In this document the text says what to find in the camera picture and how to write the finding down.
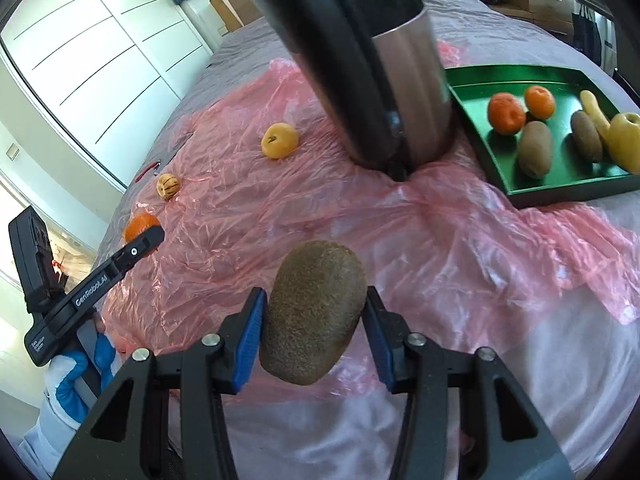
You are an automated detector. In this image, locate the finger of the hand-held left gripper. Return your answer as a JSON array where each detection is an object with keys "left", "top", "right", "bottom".
[{"left": 106, "top": 225, "right": 166, "bottom": 281}]

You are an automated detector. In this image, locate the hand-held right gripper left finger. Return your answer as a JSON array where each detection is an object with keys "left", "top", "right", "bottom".
[{"left": 52, "top": 287, "right": 267, "bottom": 480}]

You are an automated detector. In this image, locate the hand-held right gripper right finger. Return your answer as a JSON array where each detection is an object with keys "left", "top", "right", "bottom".
[{"left": 362, "top": 286, "right": 574, "bottom": 480}]

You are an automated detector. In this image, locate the orange tangerine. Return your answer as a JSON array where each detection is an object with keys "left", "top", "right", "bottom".
[
  {"left": 524, "top": 85, "right": 556, "bottom": 120},
  {"left": 487, "top": 92, "right": 527, "bottom": 136},
  {"left": 124, "top": 212, "right": 162, "bottom": 244}
]

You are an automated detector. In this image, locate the brown kiwi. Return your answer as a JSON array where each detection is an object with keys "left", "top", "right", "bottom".
[
  {"left": 259, "top": 241, "right": 369, "bottom": 387},
  {"left": 517, "top": 120, "right": 554, "bottom": 180},
  {"left": 570, "top": 109, "right": 605, "bottom": 163}
]

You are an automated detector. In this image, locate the green metal tray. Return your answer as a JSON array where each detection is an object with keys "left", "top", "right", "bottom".
[{"left": 444, "top": 64, "right": 640, "bottom": 210}]

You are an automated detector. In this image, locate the yellow banana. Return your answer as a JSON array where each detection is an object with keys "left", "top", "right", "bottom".
[{"left": 579, "top": 90, "right": 614, "bottom": 144}]

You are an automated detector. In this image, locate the yellow apple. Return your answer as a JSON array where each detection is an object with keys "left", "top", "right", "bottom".
[{"left": 606, "top": 112, "right": 640, "bottom": 175}]

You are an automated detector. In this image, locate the person's left forearm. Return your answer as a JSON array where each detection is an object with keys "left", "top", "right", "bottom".
[{"left": 17, "top": 390, "right": 96, "bottom": 476}]

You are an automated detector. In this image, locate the person's left hand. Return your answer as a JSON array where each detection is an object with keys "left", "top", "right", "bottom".
[{"left": 46, "top": 310, "right": 120, "bottom": 413}]

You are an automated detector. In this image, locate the small striped tan fruit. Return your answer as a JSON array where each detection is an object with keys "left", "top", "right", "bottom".
[{"left": 157, "top": 173, "right": 181, "bottom": 201}]

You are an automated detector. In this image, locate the small red object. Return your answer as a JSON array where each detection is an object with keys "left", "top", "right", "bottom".
[{"left": 135, "top": 160, "right": 162, "bottom": 184}]

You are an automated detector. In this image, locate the pink plastic sheet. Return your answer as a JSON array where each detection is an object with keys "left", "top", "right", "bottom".
[{"left": 95, "top": 42, "right": 640, "bottom": 391}]

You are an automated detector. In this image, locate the purple bed sheet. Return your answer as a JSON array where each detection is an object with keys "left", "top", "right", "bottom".
[{"left": 92, "top": 0, "right": 640, "bottom": 480}]

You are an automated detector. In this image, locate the yellow round fruit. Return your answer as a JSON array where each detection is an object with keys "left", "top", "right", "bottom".
[{"left": 260, "top": 122, "right": 300, "bottom": 160}]

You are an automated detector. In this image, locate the white wardrobe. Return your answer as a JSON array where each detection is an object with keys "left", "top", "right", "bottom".
[{"left": 0, "top": 0, "right": 217, "bottom": 192}]

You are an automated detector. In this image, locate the wooden headboard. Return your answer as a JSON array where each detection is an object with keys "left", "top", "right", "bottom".
[{"left": 209, "top": 0, "right": 267, "bottom": 37}]

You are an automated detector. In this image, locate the black steel tumbler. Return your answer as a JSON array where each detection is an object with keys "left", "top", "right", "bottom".
[{"left": 245, "top": 0, "right": 458, "bottom": 182}]

